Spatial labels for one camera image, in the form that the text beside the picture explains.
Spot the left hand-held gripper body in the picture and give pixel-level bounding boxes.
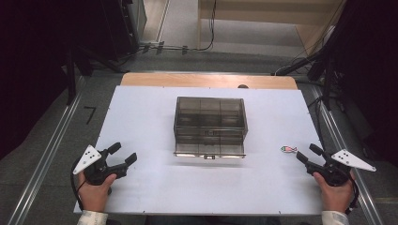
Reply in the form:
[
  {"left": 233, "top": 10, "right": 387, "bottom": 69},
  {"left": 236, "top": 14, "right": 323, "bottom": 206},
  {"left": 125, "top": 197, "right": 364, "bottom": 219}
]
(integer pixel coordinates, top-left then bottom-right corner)
[{"left": 72, "top": 144, "right": 130, "bottom": 187}]

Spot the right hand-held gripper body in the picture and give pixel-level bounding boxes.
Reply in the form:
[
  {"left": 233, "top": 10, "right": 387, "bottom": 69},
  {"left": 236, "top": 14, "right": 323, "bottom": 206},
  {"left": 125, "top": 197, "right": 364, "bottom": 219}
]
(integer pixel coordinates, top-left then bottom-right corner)
[{"left": 306, "top": 148, "right": 377, "bottom": 188}]

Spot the smoky clear drawer box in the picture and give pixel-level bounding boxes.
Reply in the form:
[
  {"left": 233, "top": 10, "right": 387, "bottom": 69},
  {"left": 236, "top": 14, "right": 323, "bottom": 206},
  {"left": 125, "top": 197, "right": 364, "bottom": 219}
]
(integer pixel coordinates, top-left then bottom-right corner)
[{"left": 173, "top": 96, "right": 249, "bottom": 148}]

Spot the person's left hand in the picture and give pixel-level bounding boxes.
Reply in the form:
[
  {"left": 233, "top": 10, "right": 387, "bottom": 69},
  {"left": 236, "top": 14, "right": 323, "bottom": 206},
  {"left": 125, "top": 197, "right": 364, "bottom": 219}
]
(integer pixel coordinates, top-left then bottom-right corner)
[{"left": 77, "top": 172, "right": 117, "bottom": 214}]

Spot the person's right hand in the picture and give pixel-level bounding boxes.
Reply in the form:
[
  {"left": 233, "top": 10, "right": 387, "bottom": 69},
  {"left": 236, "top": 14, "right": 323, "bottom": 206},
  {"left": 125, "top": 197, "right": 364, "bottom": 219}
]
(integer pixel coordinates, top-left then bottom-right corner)
[{"left": 313, "top": 170, "right": 357, "bottom": 214}]

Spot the white board sheet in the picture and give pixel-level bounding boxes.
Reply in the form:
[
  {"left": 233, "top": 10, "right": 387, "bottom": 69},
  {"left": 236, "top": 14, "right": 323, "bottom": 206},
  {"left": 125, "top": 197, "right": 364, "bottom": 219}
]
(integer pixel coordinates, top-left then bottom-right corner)
[{"left": 72, "top": 85, "right": 325, "bottom": 217}]

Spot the black stand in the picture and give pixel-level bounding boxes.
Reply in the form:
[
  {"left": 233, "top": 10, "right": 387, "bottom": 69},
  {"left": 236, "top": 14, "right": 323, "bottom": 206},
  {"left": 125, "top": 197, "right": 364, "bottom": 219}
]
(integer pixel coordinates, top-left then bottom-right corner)
[
  {"left": 271, "top": 49, "right": 346, "bottom": 112},
  {"left": 63, "top": 46, "right": 127, "bottom": 107}
]

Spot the wooden table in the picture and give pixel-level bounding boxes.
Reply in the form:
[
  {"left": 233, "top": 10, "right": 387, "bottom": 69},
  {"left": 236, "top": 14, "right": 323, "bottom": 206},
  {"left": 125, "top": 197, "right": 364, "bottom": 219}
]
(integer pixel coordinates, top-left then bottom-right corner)
[{"left": 120, "top": 72, "right": 299, "bottom": 91}]

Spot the light wooden furniture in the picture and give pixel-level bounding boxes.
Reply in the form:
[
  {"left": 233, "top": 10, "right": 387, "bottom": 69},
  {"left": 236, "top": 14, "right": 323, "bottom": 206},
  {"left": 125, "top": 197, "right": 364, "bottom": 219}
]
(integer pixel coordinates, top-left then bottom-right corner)
[{"left": 197, "top": 0, "right": 346, "bottom": 58}]

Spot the dark cabinet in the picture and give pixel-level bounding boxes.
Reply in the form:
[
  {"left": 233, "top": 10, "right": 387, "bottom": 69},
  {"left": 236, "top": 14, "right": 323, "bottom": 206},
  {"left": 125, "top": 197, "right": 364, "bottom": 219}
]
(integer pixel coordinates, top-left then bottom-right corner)
[{"left": 99, "top": 0, "right": 148, "bottom": 61}]

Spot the metal floor rail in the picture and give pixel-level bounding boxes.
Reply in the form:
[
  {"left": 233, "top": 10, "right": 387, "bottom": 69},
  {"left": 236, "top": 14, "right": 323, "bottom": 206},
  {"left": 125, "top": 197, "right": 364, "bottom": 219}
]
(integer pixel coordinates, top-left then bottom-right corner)
[
  {"left": 7, "top": 77, "right": 86, "bottom": 225},
  {"left": 311, "top": 84, "right": 387, "bottom": 225}
]

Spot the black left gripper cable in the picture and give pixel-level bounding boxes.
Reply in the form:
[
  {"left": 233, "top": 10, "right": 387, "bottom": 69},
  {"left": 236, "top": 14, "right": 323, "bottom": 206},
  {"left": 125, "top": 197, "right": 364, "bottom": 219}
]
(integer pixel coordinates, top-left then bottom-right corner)
[{"left": 70, "top": 157, "right": 86, "bottom": 212}]

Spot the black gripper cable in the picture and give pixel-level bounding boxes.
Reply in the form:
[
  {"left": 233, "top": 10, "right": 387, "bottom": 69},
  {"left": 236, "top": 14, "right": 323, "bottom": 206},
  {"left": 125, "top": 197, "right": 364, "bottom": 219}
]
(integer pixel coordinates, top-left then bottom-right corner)
[
  {"left": 344, "top": 178, "right": 360, "bottom": 216},
  {"left": 70, "top": 157, "right": 86, "bottom": 212}
]

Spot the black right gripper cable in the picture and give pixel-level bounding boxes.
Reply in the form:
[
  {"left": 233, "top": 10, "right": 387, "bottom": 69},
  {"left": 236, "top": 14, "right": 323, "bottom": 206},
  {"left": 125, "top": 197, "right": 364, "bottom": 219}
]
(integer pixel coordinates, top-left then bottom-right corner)
[{"left": 344, "top": 178, "right": 360, "bottom": 216}]

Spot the black hanging cable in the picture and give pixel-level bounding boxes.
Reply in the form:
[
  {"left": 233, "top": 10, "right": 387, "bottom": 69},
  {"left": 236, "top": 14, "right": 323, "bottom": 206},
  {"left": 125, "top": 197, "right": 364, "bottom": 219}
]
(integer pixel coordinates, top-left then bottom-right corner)
[{"left": 187, "top": 0, "right": 218, "bottom": 53}]

